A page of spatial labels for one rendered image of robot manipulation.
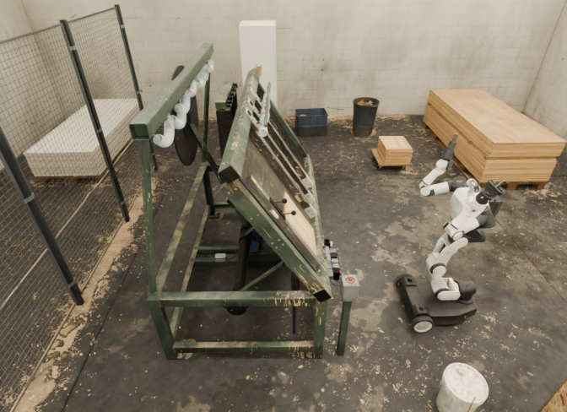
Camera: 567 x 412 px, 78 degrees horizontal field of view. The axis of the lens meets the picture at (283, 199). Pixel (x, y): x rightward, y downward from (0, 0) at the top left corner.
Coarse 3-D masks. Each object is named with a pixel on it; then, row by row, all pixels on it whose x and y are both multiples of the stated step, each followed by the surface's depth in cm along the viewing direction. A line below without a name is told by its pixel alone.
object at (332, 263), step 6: (324, 240) 329; (330, 246) 327; (330, 252) 314; (330, 258) 310; (336, 258) 306; (330, 264) 304; (336, 264) 301; (330, 270) 298; (336, 270) 295; (330, 276) 293; (336, 276) 295
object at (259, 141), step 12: (264, 108) 277; (252, 120) 278; (252, 132) 285; (264, 144) 291; (264, 156) 297; (276, 156) 303; (276, 168) 304; (288, 180) 310; (300, 192) 318; (300, 204) 325; (312, 216) 333
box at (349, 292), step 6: (342, 276) 268; (348, 276) 267; (354, 276) 267; (342, 282) 266; (354, 282) 262; (342, 288) 266; (348, 288) 260; (354, 288) 260; (342, 294) 266; (348, 294) 264; (354, 294) 264; (342, 300) 268; (348, 300) 268; (354, 300) 268
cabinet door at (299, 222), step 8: (288, 200) 293; (288, 208) 283; (296, 208) 304; (288, 216) 274; (296, 216) 294; (296, 224) 284; (304, 224) 303; (304, 232) 292; (312, 232) 312; (304, 240) 281; (312, 240) 301; (312, 248) 290
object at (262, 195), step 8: (248, 176) 241; (256, 184) 241; (256, 192) 243; (264, 192) 246; (264, 200) 246; (272, 208) 250; (280, 216) 254; (288, 224) 259; (296, 232) 267; (296, 240) 267; (304, 248) 272; (312, 256) 276; (320, 264) 281
